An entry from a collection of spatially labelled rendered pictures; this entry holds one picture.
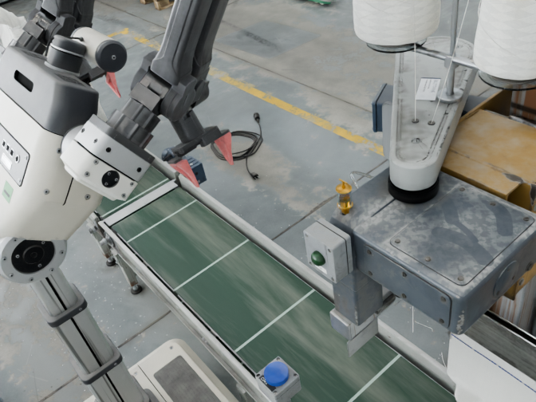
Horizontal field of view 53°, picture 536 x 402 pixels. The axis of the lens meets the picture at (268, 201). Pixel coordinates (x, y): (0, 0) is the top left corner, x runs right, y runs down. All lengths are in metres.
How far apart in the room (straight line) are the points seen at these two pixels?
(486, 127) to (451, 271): 0.42
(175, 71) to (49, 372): 1.97
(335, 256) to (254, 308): 1.19
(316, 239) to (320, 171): 2.37
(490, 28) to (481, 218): 0.31
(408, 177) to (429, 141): 0.09
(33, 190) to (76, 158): 0.19
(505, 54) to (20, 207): 0.96
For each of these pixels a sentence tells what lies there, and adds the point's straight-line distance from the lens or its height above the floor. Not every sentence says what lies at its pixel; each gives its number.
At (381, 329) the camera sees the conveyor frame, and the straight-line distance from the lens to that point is 1.98.
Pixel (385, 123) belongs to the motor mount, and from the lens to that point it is 1.36.
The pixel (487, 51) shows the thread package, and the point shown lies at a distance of 0.96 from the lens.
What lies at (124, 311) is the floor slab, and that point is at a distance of 2.82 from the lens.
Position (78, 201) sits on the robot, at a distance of 1.22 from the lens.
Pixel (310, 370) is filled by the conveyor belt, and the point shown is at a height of 0.38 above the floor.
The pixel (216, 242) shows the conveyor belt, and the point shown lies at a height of 0.38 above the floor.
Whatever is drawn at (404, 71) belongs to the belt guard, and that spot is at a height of 1.42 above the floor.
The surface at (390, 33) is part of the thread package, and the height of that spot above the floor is 1.56.
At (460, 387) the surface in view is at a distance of 1.37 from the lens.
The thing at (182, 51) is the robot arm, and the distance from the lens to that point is 1.00.
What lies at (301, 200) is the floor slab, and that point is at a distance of 3.12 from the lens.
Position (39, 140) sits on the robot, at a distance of 1.17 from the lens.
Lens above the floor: 1.99
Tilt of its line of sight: 39 degrees down
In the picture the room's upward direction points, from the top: 12 degrees counter-clockwise
